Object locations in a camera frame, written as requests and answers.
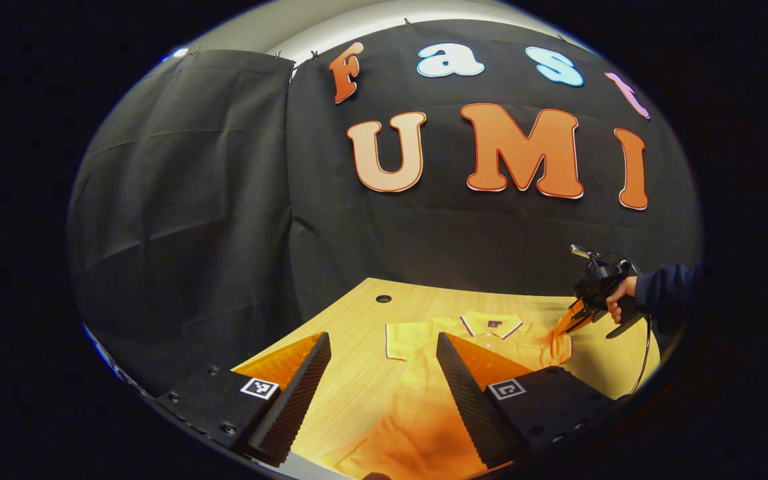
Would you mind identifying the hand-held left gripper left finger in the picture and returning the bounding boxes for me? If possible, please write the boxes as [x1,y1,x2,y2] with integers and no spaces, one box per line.
[157,331,333,467]

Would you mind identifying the orange T-shirt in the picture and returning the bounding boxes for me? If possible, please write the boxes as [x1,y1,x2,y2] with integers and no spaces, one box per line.
[321,311,573,480]

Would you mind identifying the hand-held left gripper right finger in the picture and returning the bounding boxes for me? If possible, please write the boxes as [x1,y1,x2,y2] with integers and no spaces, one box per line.
[435,332,625,471]

